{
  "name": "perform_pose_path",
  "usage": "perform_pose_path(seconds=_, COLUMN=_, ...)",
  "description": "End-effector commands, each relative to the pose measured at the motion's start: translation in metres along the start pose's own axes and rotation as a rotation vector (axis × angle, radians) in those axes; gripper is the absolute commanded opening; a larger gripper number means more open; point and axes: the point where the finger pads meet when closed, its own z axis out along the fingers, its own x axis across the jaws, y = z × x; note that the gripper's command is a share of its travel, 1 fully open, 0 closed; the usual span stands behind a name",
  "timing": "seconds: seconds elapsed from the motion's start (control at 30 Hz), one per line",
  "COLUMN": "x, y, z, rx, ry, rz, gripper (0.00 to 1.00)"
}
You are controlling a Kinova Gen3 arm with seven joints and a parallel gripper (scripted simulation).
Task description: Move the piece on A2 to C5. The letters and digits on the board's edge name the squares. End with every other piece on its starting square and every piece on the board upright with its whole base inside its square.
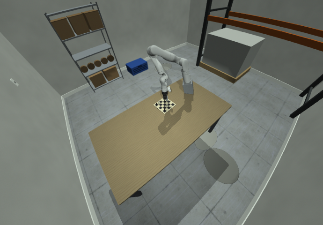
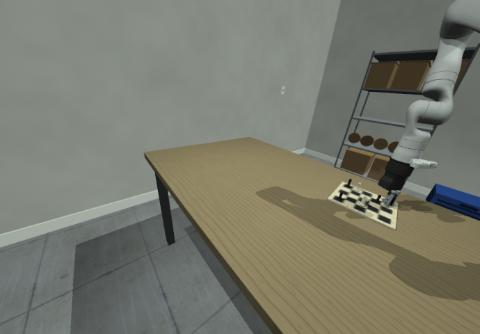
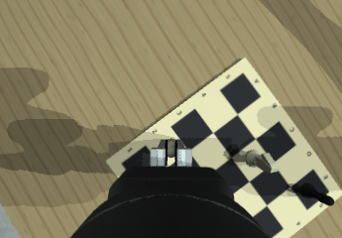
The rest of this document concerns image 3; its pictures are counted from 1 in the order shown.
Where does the black chess piece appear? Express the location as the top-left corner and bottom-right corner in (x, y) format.
(301, 183), (334, 206)

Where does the cream and black chessboard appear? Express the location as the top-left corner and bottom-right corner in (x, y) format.
(105, 58), (342, 238)

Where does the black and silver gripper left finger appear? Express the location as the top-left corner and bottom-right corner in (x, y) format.
(151, 139), (168, 167)

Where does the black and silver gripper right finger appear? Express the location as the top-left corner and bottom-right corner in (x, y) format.
(174, 140), (192, 167)

